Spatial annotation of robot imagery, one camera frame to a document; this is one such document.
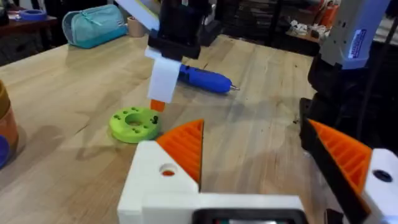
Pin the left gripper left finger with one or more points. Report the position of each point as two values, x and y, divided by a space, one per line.
155 174

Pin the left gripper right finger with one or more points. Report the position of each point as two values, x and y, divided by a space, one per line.
348 155

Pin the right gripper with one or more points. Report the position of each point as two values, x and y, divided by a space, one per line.
183 28

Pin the blue electric screwdriver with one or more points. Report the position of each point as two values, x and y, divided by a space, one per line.
205 79

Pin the green disc with holes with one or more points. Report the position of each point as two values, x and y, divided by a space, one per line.
124 129

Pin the tan tape roll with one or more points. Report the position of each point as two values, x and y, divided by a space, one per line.
136 28

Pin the right wrist flat plate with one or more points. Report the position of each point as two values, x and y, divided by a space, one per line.
140 12

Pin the teal zip pouch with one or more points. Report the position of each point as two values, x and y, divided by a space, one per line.
93 26

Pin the shelf clutter heap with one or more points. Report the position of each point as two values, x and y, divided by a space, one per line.
308 28

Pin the dark side table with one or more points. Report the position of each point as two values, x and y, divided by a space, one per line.
25 34

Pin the blue tape roll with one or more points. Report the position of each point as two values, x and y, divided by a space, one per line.
31 15

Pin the brown tub with toys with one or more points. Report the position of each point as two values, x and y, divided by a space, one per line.
7 124

